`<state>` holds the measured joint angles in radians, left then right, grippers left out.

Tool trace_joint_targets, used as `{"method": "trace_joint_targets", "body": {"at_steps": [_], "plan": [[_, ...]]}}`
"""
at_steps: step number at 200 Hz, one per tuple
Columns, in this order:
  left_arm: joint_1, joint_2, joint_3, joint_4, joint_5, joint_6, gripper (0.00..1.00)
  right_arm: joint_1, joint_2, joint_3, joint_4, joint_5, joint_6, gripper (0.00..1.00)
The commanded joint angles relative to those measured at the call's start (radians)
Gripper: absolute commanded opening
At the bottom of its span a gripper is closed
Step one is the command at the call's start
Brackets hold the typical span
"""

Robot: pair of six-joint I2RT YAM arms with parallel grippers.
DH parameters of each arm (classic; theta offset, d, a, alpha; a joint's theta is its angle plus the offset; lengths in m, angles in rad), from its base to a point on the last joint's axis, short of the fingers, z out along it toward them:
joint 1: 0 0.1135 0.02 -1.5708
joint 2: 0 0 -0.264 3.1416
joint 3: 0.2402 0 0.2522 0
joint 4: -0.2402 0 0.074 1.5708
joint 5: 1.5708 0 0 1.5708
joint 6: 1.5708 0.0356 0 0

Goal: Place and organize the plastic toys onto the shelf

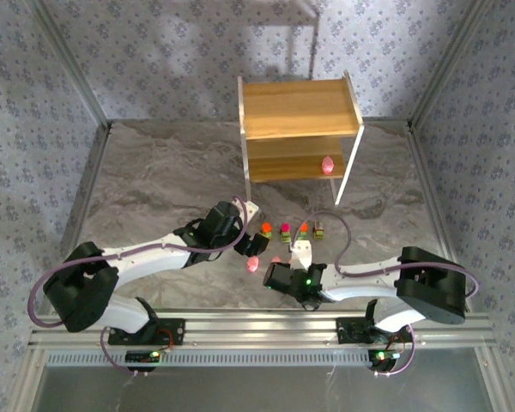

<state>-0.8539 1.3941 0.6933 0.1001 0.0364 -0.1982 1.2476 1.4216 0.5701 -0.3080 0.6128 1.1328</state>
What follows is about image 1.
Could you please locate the wooden shelf with white legs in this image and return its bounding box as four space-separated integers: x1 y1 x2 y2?
237 70 366 207

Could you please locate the grey metal panel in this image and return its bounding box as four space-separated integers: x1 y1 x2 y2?
33 364 494 412

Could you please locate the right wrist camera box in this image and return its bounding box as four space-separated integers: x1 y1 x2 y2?
288 239 314 272

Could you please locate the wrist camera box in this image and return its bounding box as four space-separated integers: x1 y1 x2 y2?
235 200 261 227
288 239 314 272

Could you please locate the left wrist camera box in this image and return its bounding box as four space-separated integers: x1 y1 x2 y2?
235 200 261 227

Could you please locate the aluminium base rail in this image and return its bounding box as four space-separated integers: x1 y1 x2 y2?
27 309 497 348

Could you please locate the grey slotted cable duct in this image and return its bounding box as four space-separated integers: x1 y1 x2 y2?
45 348 413 368

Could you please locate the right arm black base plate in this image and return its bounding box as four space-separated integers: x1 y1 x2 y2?
336 316 415 345

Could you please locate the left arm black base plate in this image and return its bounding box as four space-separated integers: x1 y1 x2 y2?
107 318 185 347

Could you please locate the aluminium table edge rail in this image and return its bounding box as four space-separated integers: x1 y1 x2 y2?
46 122 112 314
406 122 473 312

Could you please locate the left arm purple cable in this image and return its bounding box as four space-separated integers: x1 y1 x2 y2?
27 196 248 379

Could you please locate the aluminium frame post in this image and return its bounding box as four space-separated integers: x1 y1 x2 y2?
25 0 113 132
407 0 497 130

